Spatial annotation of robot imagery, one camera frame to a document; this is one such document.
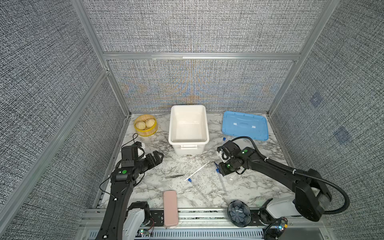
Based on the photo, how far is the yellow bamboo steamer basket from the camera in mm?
1055

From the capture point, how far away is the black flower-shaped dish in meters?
0.72

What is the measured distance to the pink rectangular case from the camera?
0.72 meters
